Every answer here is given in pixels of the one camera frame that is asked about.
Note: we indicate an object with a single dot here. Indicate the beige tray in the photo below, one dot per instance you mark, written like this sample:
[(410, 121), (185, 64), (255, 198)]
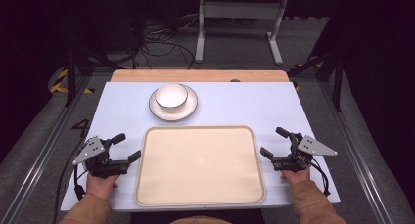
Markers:
[(199, 167)]

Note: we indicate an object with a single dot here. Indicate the white plate with dark rim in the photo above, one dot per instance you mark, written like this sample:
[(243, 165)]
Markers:
[(156, 111)]

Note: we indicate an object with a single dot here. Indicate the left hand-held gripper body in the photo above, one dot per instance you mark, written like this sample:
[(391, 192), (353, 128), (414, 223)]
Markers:
[(98, 165)]

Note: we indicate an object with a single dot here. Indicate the white metal stand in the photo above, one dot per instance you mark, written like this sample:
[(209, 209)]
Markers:
[(241, 10)]

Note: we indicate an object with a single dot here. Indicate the white bowl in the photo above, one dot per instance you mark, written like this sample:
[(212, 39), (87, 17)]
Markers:
[(171, 97)]

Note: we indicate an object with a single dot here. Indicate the black metal stand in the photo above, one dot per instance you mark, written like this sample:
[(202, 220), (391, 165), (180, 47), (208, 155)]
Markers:
[(337, 77), (70, 74)]

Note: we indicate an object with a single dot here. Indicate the person's left hand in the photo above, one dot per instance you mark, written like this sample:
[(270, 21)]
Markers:
[(99, 186)]

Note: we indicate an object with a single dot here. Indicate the aluminium floor rail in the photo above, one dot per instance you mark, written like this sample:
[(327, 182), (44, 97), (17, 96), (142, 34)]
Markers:
[(36, 162), (355, 152)]

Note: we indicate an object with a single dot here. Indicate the person's right hand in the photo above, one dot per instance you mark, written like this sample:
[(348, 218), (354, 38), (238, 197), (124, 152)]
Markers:
[(297, 176)]

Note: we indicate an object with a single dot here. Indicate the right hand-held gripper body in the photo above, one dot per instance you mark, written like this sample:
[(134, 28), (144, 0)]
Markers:
[(295, 162)]

